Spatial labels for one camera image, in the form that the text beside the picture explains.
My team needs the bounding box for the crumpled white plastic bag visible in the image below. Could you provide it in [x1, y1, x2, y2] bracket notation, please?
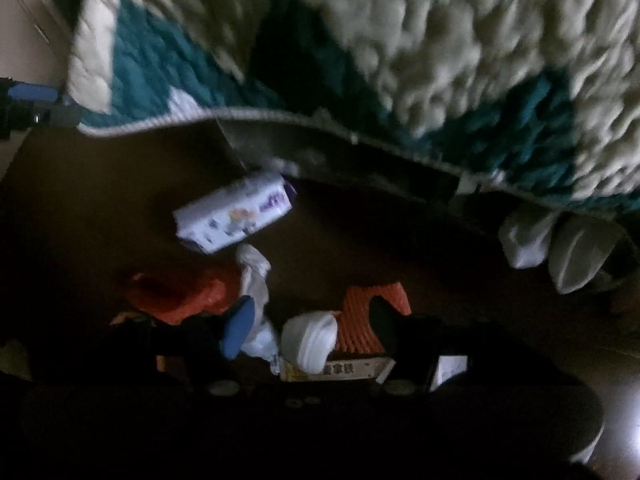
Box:
[234, 244, 281, 376]

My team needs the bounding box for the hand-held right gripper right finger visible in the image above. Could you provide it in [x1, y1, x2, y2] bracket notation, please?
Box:
[369, 297, 501, 393]

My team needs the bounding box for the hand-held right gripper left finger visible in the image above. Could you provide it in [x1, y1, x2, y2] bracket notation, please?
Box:
[165, 296, 257, 396]

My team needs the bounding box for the orange ribbed packet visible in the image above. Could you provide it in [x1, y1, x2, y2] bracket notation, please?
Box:
[334, 282, 413, 356]

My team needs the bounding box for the flat cardboard box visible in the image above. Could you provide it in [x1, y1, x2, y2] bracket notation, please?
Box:
[279, 355, 397, 385]

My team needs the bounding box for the orange plastic bag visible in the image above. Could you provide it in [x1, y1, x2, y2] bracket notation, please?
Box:
[122, 265, 243, 326]

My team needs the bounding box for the white purple printed tissue pack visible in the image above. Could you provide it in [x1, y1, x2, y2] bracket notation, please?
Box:
[172, 170, 297, 255]

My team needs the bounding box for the teal and white blanket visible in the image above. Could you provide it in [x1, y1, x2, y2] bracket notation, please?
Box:
[65, 0, 640, 213]

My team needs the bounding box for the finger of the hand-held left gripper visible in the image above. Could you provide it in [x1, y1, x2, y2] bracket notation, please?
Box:
[0, 79, 61, 106]
[0, 103, 81, 141]

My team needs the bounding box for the dark bed frame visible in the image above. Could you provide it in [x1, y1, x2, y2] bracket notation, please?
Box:
[215, 115, 463, 196]

